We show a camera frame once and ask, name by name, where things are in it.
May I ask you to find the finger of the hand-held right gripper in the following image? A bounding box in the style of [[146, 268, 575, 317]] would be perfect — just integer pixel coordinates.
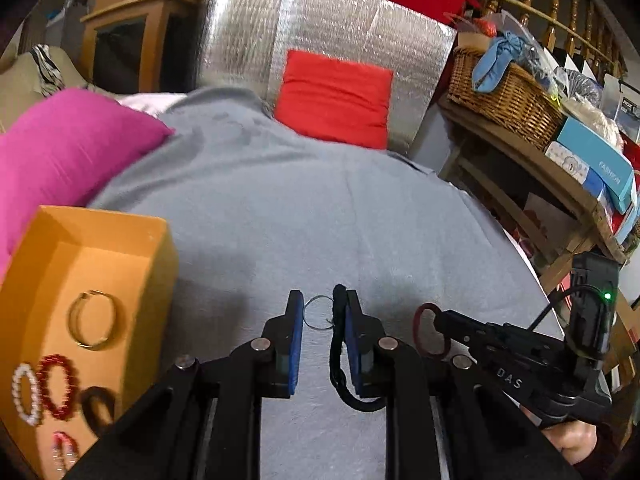
[[434, 332, 485, 362], [434, 309, 493, 337]]

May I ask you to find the silver insulation mat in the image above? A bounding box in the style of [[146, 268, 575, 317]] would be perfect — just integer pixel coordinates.
[[197, 0, 458, 156]]

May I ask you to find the white printed box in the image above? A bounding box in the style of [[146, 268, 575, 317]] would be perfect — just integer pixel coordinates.
[[542, 140, 606, 196]]

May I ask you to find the blue cloth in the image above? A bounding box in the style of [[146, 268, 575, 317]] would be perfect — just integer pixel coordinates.
[[472, 31, 538, 93]]

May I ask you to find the red bead bracelet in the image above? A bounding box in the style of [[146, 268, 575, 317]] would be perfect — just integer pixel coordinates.
[[39, 354, 80, 421]]

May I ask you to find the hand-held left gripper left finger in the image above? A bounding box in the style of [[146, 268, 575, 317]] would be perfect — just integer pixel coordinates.
[[65, 290, 306, 480]]

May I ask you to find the beige cushion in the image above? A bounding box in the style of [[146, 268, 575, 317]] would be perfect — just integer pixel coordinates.
[[0, 45, 116, 126]]

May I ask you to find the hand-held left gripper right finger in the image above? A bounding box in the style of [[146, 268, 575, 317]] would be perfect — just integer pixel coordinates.
[[345, 290, 581, 480]]

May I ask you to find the black cord with metal ring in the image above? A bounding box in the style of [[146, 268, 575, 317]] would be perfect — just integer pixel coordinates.
[[303, 284, 386, 413]]

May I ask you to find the wooden railing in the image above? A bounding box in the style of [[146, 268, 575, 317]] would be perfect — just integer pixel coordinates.
[[447, 0, 631, 76]]

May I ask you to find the person's right hand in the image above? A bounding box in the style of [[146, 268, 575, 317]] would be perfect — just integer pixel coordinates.
[[520, 405, 601, 466]]

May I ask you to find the pink clear bead bracelet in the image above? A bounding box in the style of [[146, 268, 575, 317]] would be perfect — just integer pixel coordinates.
[[50, 431, 81, 473]]

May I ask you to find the red pillow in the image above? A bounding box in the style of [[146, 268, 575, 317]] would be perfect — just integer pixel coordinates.
[[274, 50, 395, 150]]

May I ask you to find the wooden cabinet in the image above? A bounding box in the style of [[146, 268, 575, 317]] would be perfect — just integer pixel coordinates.
[[80, 0, 201, 93]]

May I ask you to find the brown hair tie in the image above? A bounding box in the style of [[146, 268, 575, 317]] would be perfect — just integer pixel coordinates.
[[80, 386, 117, 433]]

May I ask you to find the dark red hair tie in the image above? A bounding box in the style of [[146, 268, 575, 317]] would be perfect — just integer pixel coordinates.
[[412, 302, 453, 358]]

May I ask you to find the wooden side table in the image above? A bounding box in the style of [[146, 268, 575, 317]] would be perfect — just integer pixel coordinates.
[[437, 100, 640, 293]]

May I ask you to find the orange cardboard box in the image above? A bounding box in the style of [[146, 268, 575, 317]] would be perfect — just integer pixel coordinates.
[[0, 205, 179, 480]]

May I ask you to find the wicker basket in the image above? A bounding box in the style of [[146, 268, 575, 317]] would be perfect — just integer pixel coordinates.
[[446, 47, 568, 151]]

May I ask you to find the light blue box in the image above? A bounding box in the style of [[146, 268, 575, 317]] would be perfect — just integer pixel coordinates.
[[555, 117, 633, 213]]

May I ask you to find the magenta pillow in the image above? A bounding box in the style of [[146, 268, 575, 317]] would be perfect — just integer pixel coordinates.
[[0, 87, 176, 281]]

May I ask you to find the grey blanket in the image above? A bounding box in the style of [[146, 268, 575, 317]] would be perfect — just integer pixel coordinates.
[[87, 86, 568, 480]]

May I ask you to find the gold bangle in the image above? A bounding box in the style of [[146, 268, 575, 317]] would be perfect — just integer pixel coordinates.
[[67, 290, 125, 350]]

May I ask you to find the white pearl bracelet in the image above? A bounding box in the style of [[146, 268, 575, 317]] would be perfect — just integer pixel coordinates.
[[11, 364, 45, 427]]

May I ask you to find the striped cloth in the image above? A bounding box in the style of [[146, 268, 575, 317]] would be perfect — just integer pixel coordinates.
[[32, 45, 66, 96]]

